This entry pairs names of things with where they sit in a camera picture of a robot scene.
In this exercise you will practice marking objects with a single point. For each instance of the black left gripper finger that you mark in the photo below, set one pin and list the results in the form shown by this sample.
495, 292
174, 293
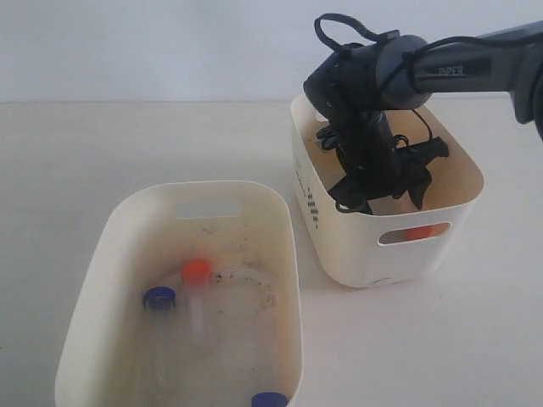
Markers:
349, 198

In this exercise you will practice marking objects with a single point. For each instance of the blue-capped tube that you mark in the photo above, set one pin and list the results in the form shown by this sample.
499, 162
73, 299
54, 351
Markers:
269, 399
159, 312

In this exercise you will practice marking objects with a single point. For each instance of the orange-capped tube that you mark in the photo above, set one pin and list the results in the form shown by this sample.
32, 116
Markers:
196, 276
419, 232

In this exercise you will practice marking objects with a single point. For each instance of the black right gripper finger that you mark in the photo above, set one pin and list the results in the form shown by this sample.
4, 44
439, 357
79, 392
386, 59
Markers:
415, 177

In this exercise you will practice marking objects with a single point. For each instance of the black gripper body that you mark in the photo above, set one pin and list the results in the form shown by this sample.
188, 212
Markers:
366, 151

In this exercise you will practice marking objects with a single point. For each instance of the large cream plastic bin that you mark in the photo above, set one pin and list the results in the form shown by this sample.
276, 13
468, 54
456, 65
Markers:
243, 229

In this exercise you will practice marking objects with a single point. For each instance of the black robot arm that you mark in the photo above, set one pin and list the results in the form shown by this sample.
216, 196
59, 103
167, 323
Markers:
368, 74

